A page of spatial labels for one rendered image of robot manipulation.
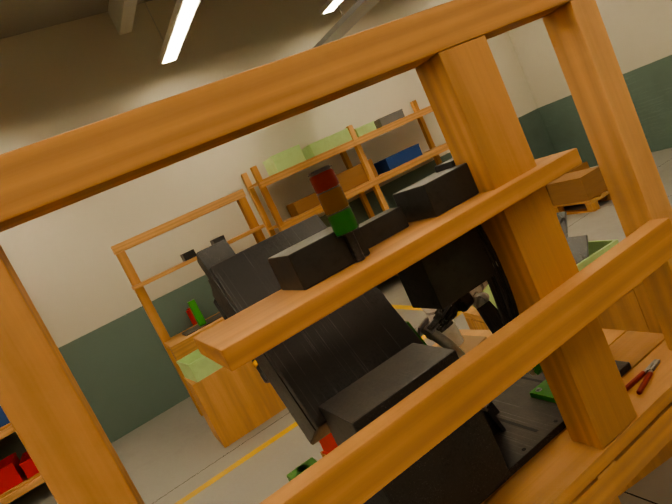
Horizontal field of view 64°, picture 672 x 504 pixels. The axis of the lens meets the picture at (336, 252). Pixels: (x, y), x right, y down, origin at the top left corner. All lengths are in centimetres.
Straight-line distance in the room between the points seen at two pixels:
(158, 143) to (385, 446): 64
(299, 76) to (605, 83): 81
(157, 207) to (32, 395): 607
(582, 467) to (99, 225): 607
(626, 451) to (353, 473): 76
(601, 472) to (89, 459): 109
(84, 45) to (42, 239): 234
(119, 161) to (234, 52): 679
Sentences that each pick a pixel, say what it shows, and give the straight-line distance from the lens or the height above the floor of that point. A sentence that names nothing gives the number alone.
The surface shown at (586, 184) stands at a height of 33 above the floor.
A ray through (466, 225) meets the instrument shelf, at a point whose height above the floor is 151.
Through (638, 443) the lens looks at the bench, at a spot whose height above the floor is 82.
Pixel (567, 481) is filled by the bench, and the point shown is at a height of 88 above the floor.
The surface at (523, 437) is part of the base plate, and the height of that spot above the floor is 90.
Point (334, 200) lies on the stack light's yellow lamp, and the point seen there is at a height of 167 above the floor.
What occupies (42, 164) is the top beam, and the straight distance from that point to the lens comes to 90.
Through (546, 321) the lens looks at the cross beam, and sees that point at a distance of 121.
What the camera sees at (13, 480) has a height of 32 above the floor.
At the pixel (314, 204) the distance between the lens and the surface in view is 688.
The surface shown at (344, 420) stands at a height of 124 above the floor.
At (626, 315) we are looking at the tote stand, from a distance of 256.
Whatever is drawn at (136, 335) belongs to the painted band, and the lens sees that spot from 682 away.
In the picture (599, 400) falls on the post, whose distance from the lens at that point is 142.
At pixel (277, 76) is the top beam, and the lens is 100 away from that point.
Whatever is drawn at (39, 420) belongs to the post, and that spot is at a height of 157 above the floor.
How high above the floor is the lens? 172
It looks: 8 degrees down
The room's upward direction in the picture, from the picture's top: 25 degrees counter-clockwise
